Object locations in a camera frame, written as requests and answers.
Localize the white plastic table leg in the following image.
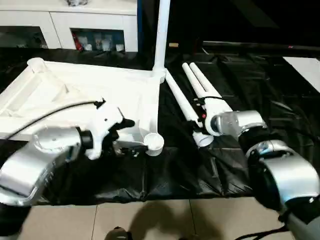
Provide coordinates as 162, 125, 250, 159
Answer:
188, 62, 234, 114
181, 62, 214, 110
163, 68, 215, 148
152, 0, 172, 77

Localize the black work mat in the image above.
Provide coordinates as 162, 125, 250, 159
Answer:
0, 47, 320, 205

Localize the grey left robot leg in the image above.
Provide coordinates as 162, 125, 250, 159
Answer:
104, 227, 132, 240

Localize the black flat screen panel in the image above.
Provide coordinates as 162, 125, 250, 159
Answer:
202, 40, 320, 54

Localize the blue vertical panel edge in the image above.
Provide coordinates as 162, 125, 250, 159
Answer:
136, 0, 144, 51

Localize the white flat board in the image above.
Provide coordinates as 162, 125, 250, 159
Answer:
282, 56, 320, 94

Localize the white glass-door cabinet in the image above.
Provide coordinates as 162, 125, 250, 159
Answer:
0, 0, 140, 53

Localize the small dark grey object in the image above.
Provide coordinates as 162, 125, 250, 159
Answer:
67, 0, 91, 7

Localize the black floor cable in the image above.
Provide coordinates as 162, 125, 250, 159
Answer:
244, 226, 290, 240

